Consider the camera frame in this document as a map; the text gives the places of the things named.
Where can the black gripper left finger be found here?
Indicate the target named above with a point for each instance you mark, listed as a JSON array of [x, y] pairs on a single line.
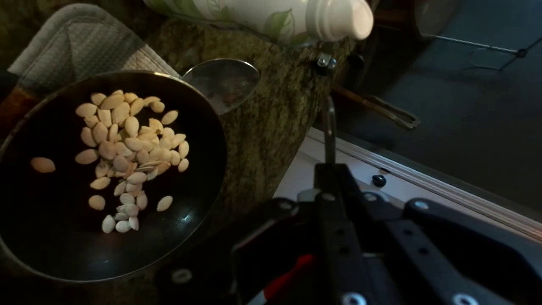
[[272, 221]]

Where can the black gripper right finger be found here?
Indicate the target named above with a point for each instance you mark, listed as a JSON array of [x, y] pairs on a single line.
[[340, 243]]

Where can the black round bowl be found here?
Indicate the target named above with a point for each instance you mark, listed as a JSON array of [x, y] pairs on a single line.
[[187, 187]]

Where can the black round bolt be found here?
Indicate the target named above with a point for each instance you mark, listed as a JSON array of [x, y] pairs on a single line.
[[379, 180]]

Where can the silver metal spoon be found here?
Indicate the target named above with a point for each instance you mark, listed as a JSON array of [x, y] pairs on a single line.
[[223, 82]]

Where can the metal table clamp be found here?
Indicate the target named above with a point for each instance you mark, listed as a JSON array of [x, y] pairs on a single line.
[[326, 62]]

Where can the pile of pale seeds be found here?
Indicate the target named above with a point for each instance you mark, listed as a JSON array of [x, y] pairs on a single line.
[[121, 112]]

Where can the single pale seed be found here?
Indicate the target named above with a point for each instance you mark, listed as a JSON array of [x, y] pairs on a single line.
[[43, 165], [86, 157]]

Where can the white bottle with leaf print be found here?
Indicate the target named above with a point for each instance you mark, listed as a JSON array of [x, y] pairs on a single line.
[[272, 14]]

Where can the thin metal stand leg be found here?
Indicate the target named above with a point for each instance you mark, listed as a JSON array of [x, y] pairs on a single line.
[[480, 45]]

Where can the grey checkered kitchen towel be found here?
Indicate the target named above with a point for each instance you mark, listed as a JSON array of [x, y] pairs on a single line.
[[79, 45]]

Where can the brown wooden board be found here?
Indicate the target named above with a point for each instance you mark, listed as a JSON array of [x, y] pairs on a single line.
[[15, 111]]

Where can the white platform with aluminium rail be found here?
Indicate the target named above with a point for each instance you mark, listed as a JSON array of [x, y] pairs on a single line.
[[452, 187]]

